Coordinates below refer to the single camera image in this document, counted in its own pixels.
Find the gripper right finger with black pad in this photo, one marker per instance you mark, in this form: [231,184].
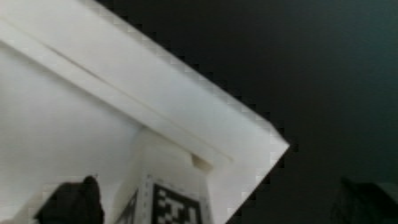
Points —
[366,203]

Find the white table leg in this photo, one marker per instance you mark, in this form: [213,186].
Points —
[162,196]

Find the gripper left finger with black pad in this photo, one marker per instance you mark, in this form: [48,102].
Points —
[73,204]

